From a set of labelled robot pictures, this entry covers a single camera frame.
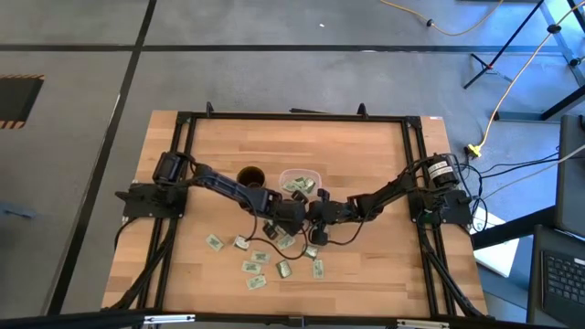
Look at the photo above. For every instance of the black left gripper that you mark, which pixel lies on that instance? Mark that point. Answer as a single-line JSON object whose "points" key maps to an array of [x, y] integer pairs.
{"points": [[290, 215]]}

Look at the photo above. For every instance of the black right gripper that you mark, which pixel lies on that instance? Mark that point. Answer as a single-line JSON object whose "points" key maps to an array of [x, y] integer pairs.
{"points": [[329, 212]]}

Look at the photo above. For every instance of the pale green printed packet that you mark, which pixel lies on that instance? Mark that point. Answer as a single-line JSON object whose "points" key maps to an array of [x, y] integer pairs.
{"points": [[257, 282], [286, 242], [318, 268], [299, 182], [260, 256], [289, 186], [214, 242], [251, 267]]}

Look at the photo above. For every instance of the dark green edged packet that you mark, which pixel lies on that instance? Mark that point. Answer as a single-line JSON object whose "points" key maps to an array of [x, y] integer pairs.
{"points": [[311, 252], [241, 243], [310, 184], [283, 268]]}

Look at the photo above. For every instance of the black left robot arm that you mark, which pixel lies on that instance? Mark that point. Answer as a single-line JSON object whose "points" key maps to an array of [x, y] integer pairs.
{"points": [[224, 183]]}

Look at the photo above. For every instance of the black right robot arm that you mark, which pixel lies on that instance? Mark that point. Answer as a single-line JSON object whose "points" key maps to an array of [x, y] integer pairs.
{"points": [[388, 192]]}

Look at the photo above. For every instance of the clear plastic container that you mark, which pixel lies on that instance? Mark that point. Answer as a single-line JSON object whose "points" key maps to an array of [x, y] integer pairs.
{"points": [[301, 173]]}

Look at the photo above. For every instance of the brown ceramic mug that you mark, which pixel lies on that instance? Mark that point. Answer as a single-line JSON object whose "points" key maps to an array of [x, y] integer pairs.
{"points": [[251, 176]]}

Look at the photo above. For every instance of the black table clamp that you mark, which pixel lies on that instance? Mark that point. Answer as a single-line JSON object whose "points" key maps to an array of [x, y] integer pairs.
{"points": [[362, 109], [209, 109]]}

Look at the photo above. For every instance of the white box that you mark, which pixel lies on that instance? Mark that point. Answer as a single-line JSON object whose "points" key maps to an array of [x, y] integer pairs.
{"points": [[498, 258]]}

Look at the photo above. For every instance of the black desk beam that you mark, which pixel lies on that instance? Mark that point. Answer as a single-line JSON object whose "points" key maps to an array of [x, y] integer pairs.
{"points": [[516, 230]]}

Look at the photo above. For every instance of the black tripod stand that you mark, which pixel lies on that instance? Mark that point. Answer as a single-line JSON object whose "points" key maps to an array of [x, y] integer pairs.
{"points": [[503, 45]]}

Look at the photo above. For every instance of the grey monitor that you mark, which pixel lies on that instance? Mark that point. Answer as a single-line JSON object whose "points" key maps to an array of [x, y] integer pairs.
{"points": [[571, 183]]}

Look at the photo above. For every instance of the black laptop keyboard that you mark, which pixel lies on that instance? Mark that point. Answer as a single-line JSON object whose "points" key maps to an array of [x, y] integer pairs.
{"points": [[564, 279]]}

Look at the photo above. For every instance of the black stand leg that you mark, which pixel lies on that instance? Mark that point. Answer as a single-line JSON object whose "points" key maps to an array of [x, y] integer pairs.
{"points": [[564, 101]]}

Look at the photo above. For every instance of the blue floor object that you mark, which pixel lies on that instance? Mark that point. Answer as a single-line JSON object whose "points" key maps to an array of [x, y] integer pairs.
{"points": [[16, 212]]}

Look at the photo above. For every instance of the black floor hatch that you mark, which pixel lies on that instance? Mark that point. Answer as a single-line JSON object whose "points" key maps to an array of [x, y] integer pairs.
{"points": [[18, 98]]}

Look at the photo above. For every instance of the black flat wedge bracket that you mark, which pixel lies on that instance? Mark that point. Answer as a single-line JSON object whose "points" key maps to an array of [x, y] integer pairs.
{"points": [[306, 111]]}

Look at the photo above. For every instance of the silver metal bracket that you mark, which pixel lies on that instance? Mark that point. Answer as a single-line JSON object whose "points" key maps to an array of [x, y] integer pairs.
{"points": [[169, 319], [422, 324]]}

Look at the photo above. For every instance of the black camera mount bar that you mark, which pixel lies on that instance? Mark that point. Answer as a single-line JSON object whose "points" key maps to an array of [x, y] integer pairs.
{"points": [[68, 320]]}

